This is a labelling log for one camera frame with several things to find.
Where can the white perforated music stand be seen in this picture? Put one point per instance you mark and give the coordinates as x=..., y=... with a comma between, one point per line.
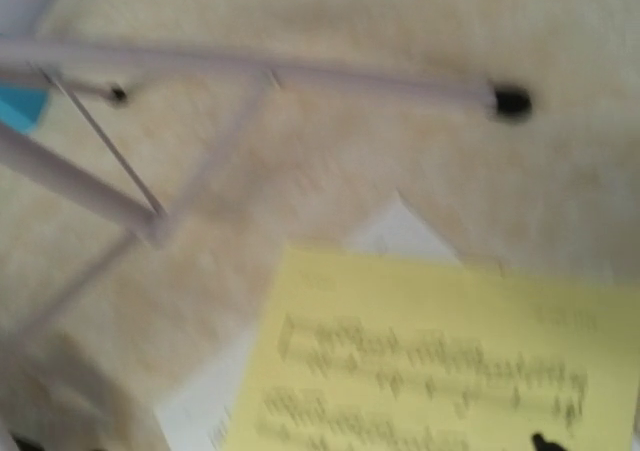
x=312, y=162

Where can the yellow sheet music page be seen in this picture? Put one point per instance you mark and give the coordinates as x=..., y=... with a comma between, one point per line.
x=363, y=352

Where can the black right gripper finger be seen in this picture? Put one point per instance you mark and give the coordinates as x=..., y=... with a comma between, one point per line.
x=540, y=443

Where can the blue and white box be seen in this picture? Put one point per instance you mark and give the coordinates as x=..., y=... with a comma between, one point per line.
x=21, y=108

